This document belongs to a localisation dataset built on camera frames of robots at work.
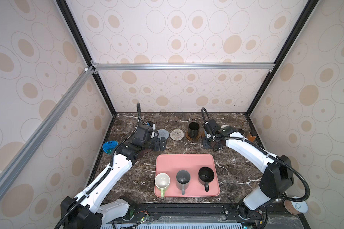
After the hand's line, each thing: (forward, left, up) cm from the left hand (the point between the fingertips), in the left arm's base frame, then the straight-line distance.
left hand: (163, 140), depth 76 cm
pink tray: (-4, -3, -23) cm, 23 cm away
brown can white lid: (-29, -67, -17) cm, 75 cm away
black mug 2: (-12, -24, -20) cm, 34 cm away
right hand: (+4, -25, -11) cm, 28 cm away
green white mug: (-15, +1, -21) cm, 26 cm away
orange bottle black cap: (+13, -59, -17) cm, 63 cm away
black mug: (+17, -19, -15) cm, 29 cm away
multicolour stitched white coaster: (+19, -7, -23) cm, 31 cm away
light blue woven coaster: (+21, +3, -23) cm, 31 cm away
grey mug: (-14, -11, -21) cm, 28 cm away
